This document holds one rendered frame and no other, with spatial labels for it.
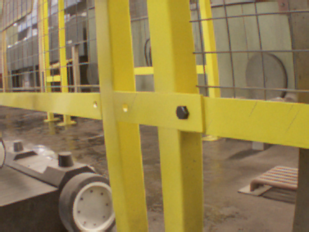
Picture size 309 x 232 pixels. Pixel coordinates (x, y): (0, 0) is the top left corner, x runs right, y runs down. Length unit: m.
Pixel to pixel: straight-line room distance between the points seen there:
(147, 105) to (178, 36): 0.12
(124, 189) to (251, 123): 0.33
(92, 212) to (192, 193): 0.52
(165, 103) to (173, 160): 0.09
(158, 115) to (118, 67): 0.15
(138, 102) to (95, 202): 0.52
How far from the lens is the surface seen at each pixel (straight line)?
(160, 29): 0.56
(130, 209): 0.73
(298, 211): 0.69
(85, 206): 1.04
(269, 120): 0.44
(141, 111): 0.60
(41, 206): 1.02
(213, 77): 2.19
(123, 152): 0.69
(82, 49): 4.42
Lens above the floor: 0.49
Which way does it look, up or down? 9 degrees down
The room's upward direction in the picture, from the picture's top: 5 degrees counter-clockwise
